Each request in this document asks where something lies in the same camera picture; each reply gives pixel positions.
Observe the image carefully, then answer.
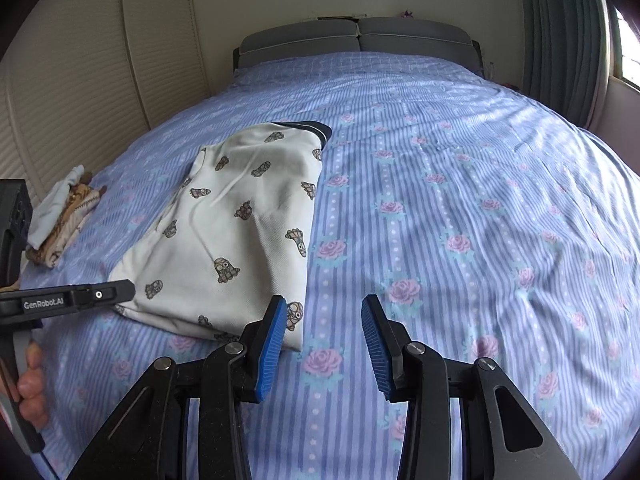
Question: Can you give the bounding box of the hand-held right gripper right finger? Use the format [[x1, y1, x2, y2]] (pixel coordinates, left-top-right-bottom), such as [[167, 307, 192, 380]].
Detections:
[[361, 294, 583, 480]]

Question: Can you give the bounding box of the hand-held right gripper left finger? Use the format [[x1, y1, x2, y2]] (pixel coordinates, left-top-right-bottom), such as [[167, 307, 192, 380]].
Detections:
[[67, 294, 290, 480]]

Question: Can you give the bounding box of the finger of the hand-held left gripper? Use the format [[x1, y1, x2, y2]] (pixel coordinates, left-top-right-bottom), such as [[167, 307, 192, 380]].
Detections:
[[0, 281, 137, 318]]

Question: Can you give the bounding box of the cream printed polo shirt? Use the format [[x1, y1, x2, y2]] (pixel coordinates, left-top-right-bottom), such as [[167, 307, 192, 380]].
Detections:
[[107, 121, 334, 354]]

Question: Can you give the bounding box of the person's left hand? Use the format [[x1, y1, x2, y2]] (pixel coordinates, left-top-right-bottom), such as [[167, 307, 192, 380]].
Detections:
[[0, 340, 52, 432]]

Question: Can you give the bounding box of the beige patterned folded garment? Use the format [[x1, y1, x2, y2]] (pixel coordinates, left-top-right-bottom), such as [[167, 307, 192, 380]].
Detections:
[[26, 182, 109, 267]]

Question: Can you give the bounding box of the white louvered wardrobe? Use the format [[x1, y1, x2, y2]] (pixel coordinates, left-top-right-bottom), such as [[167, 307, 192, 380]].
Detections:
[[0, 0, 212, 198]]

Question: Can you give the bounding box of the blue striped floral bed sheet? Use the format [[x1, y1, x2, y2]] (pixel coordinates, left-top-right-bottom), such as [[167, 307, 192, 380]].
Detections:
[[22, 52, 640, 480]]

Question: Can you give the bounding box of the grey headboard cushion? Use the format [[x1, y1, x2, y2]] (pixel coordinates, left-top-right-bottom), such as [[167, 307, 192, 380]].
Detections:
[[237, 22, 360, 69], [358, 17, 475, 57]]

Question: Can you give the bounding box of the grey-blue curtain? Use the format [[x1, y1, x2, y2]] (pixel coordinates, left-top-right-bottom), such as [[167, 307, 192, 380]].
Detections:
[[515, 0, 612, 127]]

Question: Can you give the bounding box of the window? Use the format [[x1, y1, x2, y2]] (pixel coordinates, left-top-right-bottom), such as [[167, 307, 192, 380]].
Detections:
[[606, 0, 640, 88]]

